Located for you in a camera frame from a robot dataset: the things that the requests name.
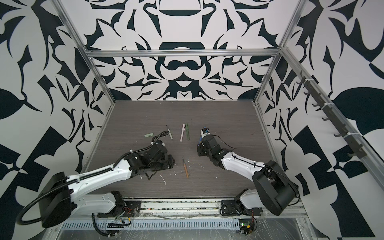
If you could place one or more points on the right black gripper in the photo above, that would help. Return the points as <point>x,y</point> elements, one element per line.
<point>200,146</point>

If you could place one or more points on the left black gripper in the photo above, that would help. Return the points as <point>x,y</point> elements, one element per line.
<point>169,162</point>

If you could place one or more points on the dark green pen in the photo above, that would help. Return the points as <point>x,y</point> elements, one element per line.
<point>187,131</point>

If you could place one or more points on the pink pen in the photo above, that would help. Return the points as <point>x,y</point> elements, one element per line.
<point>182,132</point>

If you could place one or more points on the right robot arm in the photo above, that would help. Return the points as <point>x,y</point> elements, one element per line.
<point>273,189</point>

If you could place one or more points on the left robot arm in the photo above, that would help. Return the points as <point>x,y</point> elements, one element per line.
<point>67,196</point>

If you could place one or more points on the light green pen cap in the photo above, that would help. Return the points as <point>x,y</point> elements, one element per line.
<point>149,135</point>

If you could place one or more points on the orange pen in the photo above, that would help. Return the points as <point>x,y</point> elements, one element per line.
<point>185,168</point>

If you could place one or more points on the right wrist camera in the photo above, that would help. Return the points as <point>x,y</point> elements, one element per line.
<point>204,132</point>

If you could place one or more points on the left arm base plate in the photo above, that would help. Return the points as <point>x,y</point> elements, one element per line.
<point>124,209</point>

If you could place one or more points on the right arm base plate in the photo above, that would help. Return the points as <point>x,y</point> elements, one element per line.
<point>232,208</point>

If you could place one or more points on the aluminium front rail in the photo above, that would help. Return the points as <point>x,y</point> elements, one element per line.
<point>155,208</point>

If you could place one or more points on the white cable duct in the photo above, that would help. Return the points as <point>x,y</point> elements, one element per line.
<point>187,224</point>

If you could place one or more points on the wall hook rack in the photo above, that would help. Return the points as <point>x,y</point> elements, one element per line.
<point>334,115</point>

